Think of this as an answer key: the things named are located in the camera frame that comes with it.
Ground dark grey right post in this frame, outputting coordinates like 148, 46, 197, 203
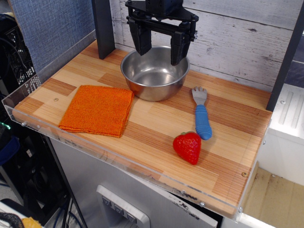
266, 1, 304, 112

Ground blue handled fork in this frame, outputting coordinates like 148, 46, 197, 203
192, 86, 212, 141

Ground stainless steel bowl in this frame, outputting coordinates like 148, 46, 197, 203
121, 46, 190, 102

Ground silver cabinet with buttons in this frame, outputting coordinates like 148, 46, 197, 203
51, 140, 222, 228

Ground dark grey post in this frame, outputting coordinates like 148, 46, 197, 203
91, 0, 115, 59
266, 1, 304, 112

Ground white ribbed box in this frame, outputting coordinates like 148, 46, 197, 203
257, 84, 304, 185

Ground orange knitted cloth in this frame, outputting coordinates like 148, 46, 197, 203
59, 85, 134, 138

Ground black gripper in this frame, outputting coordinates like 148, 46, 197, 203
125, 0, 199, 66

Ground red toy strawberry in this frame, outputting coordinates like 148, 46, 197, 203
173, 132, 201, 165

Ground clear acrylic table guard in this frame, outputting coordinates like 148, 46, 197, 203
3, 77, 271, 216

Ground dark grey left post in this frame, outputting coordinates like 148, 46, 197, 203
91, 0, 115, 59

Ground black plastic crate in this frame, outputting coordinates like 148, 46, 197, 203
0, 22, 36, 90

